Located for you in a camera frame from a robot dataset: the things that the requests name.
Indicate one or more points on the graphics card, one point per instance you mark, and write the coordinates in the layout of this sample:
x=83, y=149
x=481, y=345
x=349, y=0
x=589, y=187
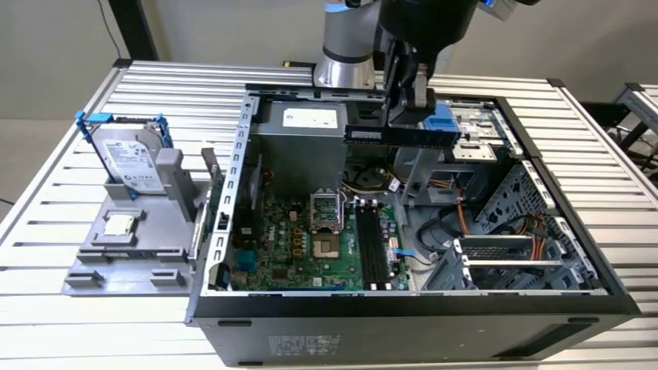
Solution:
x=210, y=162

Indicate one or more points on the silver hard disk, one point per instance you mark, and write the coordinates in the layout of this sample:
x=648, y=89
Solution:
x=129, y=162

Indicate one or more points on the grey parts rack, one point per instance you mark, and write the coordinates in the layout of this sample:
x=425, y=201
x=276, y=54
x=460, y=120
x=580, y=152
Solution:
x=160, y=239

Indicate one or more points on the grey power supply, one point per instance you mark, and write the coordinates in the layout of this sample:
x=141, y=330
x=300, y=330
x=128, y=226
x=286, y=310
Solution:
x=304, y=162

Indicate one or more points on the black PC case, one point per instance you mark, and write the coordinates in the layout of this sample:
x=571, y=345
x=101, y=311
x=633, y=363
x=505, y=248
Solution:
x=412, y=331

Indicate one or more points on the grey metal drive cage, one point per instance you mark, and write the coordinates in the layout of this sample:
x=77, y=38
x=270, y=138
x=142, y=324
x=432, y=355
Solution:
x=417, y=169

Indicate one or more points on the CPU socket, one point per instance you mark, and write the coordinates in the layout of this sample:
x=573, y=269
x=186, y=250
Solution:
x=328, y=248

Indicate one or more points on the grey metal side table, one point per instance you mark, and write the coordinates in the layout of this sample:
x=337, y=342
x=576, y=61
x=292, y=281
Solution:
x=643, y=96

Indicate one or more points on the black RAM slot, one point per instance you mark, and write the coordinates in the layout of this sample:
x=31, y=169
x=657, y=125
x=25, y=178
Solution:
x=366, y=246
x=380, y=246

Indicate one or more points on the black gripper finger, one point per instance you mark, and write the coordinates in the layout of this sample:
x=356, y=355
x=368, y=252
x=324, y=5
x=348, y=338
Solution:
x=406, y=108

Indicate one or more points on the silver CPU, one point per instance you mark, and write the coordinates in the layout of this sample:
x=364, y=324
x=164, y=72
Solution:
x=120, y=225

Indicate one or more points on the blue plastic drive latch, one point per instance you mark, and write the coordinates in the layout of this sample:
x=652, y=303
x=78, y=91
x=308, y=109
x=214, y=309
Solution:
x=445, y=115

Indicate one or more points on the grey metal disk bay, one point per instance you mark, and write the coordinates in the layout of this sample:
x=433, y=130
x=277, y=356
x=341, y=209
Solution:
x=493, y=250

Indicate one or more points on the black frame post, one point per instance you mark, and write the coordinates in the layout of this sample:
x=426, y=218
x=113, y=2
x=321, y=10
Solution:
x=137, y=34

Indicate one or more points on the blue expansion slot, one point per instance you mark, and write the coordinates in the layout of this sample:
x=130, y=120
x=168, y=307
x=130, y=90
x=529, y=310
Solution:
x=309, y=287

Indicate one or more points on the green motherboard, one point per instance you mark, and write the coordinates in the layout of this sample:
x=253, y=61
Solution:
x=281, y=250

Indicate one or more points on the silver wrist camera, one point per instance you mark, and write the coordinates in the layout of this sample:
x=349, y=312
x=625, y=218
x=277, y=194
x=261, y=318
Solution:
x=501, y=9

